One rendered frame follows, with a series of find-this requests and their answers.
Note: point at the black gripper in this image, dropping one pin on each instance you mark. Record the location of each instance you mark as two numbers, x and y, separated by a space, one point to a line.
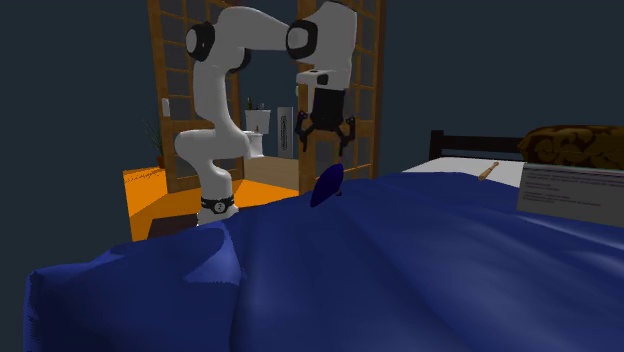
328 107

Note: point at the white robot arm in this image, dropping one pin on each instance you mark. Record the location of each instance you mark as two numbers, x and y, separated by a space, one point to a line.
214 97

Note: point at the grey upright panel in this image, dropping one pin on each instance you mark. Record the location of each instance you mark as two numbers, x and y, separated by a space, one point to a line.
285 132

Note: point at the dark blue oval object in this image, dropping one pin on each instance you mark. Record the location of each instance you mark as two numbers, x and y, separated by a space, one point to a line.
325 186

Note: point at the wooden lattice door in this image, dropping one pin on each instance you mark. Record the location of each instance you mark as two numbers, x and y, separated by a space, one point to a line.
173 73
368 97

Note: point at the white toilet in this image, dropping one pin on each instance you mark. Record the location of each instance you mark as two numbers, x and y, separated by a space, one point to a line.
257 128

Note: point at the small wooden bat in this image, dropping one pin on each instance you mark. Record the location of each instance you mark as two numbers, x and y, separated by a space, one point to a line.
488 171

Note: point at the potted green plant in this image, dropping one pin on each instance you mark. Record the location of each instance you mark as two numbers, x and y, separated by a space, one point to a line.
157 141

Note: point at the brown patterned pillow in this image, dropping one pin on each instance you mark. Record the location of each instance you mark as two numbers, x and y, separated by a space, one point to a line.
575 146

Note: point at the grey flat box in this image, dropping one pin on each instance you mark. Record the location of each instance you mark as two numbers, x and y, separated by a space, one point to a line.
570 195

